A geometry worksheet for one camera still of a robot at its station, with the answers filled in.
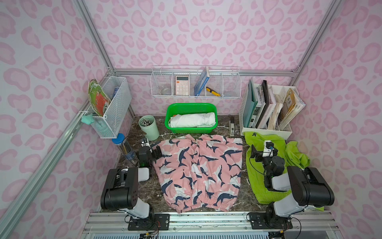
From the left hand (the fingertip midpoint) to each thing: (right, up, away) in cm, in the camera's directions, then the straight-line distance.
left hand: (149, 145), depth 94 cm
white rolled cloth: (+32, +16, +6) cm, 37 cm away
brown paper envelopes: (+90, +26, -4) cm, 93 cm away
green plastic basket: (+22, +26, +24) cm, 41 cm away
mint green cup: (0, +13, -2) cm, 14 cm away
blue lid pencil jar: (-12, 0, -8) cm, 14 cm away
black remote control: (+56, +12, +14) cm, 59 cm away
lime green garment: (+88, -5, -6) cm, 89 cm away
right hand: (+69, +2, -5) cm, 69 cm away
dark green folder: (+62, +25, -8) cm, 67 cm away
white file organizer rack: (+89, +7, +7) cm, 90 cm away
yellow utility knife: (+42, +34, +4) cm, 54 cm away
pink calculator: (+21, +38, +1) cm, 44 cm away
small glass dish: (+11, +34, 0) cm, 36 cm away
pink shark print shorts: (+34, -16, -5) cm, 38 cm away
